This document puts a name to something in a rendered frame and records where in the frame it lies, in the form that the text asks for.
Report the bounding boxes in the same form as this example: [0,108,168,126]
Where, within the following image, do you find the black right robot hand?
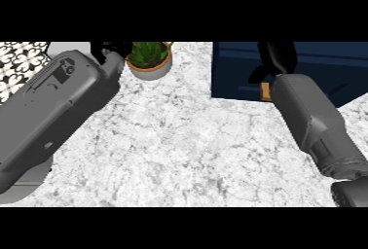
[247,41,298,85]

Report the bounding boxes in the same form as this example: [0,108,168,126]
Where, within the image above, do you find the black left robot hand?
[88,41,133,65]

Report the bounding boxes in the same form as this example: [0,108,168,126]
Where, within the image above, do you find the dark blue drawer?
[210,41,368,109]

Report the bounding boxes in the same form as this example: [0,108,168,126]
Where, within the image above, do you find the green plant in pale pot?
[125,41,174,82]

